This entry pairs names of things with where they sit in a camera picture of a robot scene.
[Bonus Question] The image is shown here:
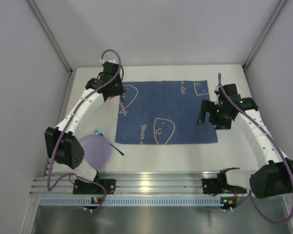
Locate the blue cloth placemat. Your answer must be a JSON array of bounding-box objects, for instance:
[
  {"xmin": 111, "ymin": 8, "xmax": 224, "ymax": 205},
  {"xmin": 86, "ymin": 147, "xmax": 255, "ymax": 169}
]
[{"xmin": 115, "ymin": 80, "xmax": 218, "ymax": 145}]

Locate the purple plastic plate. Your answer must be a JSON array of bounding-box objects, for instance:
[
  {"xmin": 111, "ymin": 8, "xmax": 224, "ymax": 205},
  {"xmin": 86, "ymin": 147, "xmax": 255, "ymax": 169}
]
[{"xmin": 80, "ymin": 134, "xmax": 111, "ymax": 171}]

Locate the metal spoon green handle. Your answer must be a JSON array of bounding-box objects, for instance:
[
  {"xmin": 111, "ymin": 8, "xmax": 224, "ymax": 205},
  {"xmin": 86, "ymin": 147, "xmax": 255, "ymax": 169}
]
[{"xmin": 120, "ymin": 95, "xmax": 127, "ymax": 117}]

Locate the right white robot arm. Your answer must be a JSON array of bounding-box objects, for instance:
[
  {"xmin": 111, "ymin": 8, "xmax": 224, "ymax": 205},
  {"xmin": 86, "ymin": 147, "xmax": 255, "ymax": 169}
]
[{"xmin": 197, "ymin": 84, "xmax": 293, "ymax": 199}]

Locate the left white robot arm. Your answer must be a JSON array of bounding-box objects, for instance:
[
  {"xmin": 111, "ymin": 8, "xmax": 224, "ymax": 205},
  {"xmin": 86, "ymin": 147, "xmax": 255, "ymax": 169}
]
[{"xmin": 44, "ymin": 59, "xmax": 125, "ymax": 190}]

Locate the blue fork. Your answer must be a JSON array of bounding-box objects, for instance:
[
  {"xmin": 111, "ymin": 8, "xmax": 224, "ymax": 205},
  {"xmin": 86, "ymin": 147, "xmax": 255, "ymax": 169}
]
[{"xmin": 94, "ymin": 129, "xmax": 125, "ymax": 156}]

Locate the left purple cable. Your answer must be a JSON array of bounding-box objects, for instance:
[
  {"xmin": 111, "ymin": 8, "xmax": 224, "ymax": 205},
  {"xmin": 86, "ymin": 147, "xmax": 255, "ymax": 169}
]
[{"xmin": 46, "ymin": 49, "xmax": 123, "ymax": 210}]

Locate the purple cable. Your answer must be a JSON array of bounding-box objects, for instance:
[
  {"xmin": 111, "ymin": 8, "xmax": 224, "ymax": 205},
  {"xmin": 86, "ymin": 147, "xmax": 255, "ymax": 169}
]
[
  {"xmin": 217, "ymin": 72, "xmax": 293, "ymax": 225},
  {"xmin": 46, "ymin": 49, "xmax": 123, "ymax": 210}
]

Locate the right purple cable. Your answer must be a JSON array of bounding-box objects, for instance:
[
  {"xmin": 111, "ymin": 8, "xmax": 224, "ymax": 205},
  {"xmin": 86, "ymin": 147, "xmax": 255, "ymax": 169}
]
[{"xmin": 217, "ymin": 72, "xmax": 293, "ymax": 225}]

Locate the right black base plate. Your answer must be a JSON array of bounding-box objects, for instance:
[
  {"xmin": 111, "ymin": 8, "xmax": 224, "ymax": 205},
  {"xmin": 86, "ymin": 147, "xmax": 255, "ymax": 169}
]
[{"xmin": 202, "ymin": 178, "xmax": 224, "ymax": 196}]

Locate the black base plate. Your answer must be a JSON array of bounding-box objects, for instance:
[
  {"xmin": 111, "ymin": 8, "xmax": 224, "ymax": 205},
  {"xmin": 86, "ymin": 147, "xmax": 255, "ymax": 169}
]
[
  {"xmin": 73, "ymin": 179, "xmax": 116, "ymax": 195},
  {"xmin": 202, "ymin": 178, "xmax": 224, "ymax": 196}
]

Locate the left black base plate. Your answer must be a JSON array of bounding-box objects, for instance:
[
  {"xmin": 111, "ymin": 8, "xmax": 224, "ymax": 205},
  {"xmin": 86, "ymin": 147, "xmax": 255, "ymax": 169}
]
[{"xmin": 73, "ymin": 179, "xmax": 116, "ymax": 195}]

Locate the perforated cable duct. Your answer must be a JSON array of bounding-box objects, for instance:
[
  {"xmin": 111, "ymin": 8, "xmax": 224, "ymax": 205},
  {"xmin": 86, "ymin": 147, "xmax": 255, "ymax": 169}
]
[{"xmin": 39, "ymin": 196, "xmax": 235, "ymax": 207}]

